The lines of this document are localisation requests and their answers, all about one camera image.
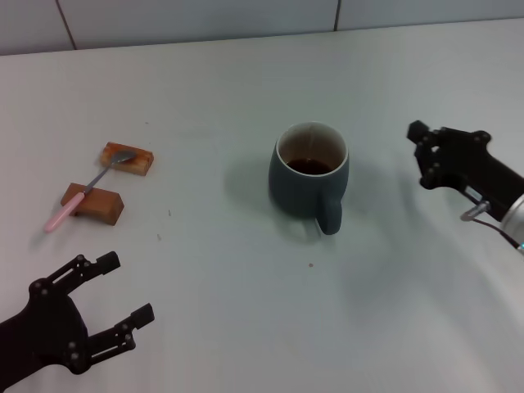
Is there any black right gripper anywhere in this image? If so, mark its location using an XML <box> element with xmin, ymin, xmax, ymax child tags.
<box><xmin>407</xmin><ymin>120</ymin><xmax>524</xmax><ymax>223</ymax></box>

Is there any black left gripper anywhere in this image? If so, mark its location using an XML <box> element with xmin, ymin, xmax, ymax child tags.
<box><xmin>0</xmin><ymin>251</ymin><xmax>156</xmax><ymax>392</ymax></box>

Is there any pink handled metal spoon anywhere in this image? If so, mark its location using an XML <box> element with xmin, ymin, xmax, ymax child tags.
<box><xmin>43</xmin><ymin>150</ymin><xmax>138</xmax><ymax>234</ymax></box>

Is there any grey ceramic mug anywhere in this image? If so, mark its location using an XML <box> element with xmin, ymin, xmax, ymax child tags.
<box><xmin>268</xmin><ymin>120</ymin><xmax>351</xmax><ymax>237</ymax></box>

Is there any dark brown wooden block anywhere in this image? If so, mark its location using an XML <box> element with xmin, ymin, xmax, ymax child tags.
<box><xmin>60</xmin><ymin>182</ymin><xmax>125</xmax><ymax>226</ymax></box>

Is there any dark coffee liquid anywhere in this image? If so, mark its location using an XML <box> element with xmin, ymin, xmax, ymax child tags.
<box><xmin>286</xmin><ymin>157</ymin><xmax>335</xmax><ymax>176</ymax></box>

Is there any light grooved wooden block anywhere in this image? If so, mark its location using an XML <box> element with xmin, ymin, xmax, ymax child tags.
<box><xmin>99</xmin><ymin>141</ymin><xmax>155</xmax><ymax>178</ymax></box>

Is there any right wrist cable with connector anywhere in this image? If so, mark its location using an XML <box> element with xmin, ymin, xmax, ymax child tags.
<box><xmin>460</xmin><ymin>201</ymin><xmax>523</xmax><ymax>250</ymax></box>

